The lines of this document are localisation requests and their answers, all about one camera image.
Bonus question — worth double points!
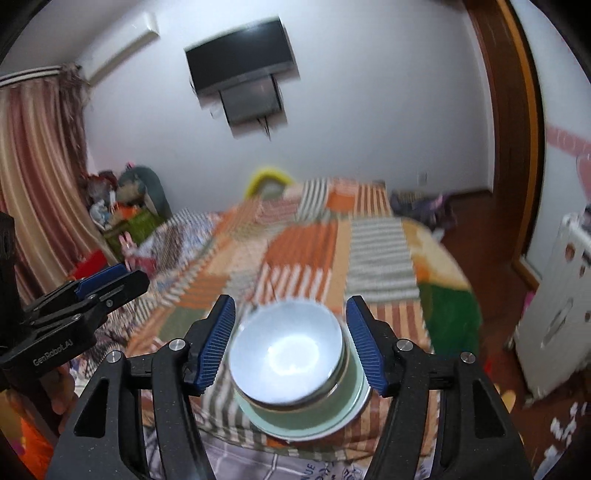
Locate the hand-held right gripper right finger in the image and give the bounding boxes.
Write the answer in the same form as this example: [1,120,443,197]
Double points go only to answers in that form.
[346,295,525,480]

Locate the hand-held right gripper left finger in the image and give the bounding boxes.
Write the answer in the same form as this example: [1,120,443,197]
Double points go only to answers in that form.
[46,294,237,480]

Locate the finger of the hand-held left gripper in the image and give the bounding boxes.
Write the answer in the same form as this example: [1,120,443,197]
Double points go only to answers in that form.
[25,263,130,320]
[28,271,151,334]

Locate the pink bowl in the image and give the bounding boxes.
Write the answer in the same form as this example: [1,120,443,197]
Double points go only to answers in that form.
[233,342,350,409]

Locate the white bowl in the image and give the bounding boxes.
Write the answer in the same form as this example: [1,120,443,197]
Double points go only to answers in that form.
[228,300,345,401]

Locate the green bowl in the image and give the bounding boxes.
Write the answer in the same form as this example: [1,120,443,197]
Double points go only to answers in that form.
[235,353,366,429]

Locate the red cloth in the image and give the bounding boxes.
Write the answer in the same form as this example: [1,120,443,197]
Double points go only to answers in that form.
[69,251,114,282]

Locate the green cardboard box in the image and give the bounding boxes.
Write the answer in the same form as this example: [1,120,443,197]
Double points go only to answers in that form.
[104,212,167,252]

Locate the checkered patterned quilt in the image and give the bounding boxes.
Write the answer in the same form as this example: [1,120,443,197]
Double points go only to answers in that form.
[92,210,222,370]

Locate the orange striped patchwork blanket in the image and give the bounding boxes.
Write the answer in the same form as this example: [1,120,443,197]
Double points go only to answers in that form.
[124,178,483,457]

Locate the clear plastic bag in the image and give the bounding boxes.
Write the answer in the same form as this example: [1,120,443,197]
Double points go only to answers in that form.
[88,173,116,200]

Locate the striped red beige curtain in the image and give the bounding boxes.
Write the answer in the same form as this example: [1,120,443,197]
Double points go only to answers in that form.
[0,65,100,301]

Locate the grey printed cloth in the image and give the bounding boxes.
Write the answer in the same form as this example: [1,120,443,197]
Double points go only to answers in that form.
[203,438,384,480]

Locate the dark bag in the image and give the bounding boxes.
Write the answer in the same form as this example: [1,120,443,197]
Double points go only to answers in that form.
[390,191,458,232]

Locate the white suitcase with stickers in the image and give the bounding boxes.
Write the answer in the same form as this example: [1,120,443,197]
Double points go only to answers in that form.
[515,212,591,398]

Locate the curtain rod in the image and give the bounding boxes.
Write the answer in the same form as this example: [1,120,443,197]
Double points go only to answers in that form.
[0,65,63,86]

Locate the white air conditioner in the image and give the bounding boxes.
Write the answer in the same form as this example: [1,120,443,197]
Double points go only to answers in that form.
[81,11,161,84]

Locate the brown wooden door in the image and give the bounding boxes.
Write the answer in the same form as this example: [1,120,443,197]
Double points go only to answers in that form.
[466,0,546,259]

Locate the white wardrobe door pink hearts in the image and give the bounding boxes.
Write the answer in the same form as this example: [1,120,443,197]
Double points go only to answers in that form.
[508,0,591,278]

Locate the yellow foam ring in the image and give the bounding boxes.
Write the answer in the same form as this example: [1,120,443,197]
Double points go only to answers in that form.
[245,168,296,199]

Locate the small black wall monitor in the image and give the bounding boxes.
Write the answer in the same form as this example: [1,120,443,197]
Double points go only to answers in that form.
[219,76,283,125]

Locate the black wall television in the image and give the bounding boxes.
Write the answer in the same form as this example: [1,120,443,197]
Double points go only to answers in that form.
[185,17,297,97]

